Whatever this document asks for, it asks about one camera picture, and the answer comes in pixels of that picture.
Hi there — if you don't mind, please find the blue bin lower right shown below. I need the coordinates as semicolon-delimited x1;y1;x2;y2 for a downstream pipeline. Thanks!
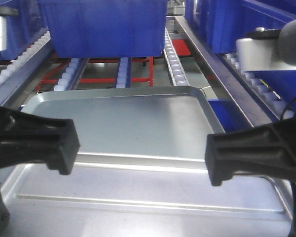
208;99;252;133

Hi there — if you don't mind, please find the right shelf leftmost roller track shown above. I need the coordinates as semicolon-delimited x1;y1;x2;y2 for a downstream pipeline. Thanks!
0;32;53;106

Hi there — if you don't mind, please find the right shelf left roller track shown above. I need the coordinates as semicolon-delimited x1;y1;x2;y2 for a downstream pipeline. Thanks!
54;58;89;91

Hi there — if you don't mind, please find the shelf roller track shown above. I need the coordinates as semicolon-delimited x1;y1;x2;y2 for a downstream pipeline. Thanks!
217;54;295;120
115;57;132;88
163;29;189;86
0;32;53;106
54;58;89;91

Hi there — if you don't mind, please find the blue bin on shelf centre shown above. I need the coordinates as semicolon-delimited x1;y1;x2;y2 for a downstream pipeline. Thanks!
38;0;167;58

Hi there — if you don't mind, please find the red metal floor frame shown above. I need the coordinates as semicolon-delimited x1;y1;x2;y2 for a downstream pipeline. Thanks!
36;39;191;91

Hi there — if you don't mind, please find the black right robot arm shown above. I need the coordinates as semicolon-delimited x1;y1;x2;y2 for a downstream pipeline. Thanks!
205;20;296;237

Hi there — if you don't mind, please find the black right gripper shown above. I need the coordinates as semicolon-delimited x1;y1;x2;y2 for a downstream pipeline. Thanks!
205;112;296;237

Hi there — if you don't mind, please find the right shelf middle roller track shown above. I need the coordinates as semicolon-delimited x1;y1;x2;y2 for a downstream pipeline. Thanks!
115;57;132;88

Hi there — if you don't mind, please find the blue bin shelf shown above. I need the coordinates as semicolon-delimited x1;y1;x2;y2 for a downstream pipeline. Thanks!
0;0;50;72
185;0;296;109

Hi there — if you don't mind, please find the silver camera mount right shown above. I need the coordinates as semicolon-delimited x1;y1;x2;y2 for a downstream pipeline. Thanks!
236;27;296;72

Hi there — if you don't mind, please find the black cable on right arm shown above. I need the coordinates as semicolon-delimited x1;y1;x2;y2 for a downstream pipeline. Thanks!
280;93;296;120

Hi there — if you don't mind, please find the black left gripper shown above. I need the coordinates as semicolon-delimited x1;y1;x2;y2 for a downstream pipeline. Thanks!
0;106;80;235

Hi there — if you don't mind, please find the right shelf steel divider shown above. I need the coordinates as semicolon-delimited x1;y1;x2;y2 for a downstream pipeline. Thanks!
174;16;278;129

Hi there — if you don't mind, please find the large grey flat tray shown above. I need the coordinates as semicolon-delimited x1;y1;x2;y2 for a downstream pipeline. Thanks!
23;86;223;168

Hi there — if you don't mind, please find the blue bin shelf right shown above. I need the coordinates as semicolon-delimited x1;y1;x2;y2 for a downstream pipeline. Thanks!
185;0;296;109

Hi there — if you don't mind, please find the ribbed silver metal tray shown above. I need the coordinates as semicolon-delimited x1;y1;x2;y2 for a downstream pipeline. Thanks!
1;154;292;237

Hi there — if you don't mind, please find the right shelf far roller track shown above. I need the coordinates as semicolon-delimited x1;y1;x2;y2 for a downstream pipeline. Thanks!
217;54;295;120

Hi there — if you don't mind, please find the blue bin shelf left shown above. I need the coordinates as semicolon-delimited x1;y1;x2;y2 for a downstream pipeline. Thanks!
0;0;50;72

